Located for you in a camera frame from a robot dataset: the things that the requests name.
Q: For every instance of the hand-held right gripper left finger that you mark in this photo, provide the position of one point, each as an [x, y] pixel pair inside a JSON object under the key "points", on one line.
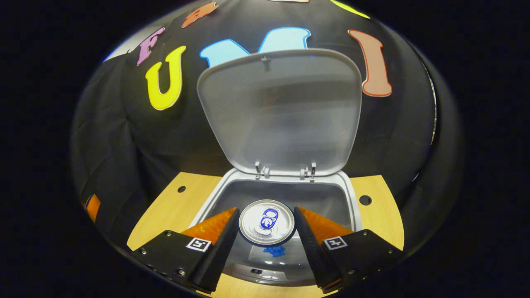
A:
{"points": [[219, 252]]}

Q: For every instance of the white desktop garbage bin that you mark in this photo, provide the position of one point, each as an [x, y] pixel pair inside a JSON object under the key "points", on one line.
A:
{"points": [[281, 116]]}

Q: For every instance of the blue paper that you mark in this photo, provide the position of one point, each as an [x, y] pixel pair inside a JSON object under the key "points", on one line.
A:
{"points": [[275, 251]]}

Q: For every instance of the wooden desktop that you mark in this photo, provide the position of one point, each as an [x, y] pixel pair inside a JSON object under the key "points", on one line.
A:
{"points": [[174, 211]]}

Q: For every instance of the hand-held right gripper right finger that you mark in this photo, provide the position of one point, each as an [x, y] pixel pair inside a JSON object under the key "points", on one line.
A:
{"points": [[312, 252]]}

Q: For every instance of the black backdrop cloth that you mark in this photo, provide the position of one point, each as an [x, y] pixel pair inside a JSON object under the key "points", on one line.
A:
{"points": [[124, 145]]}

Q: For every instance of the blue pop can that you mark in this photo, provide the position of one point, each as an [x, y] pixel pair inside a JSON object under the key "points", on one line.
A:
{"points": [[256, 225]]}

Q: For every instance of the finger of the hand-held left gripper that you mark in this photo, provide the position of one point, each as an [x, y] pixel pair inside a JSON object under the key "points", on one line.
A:
{"points": [[93, 207]]}

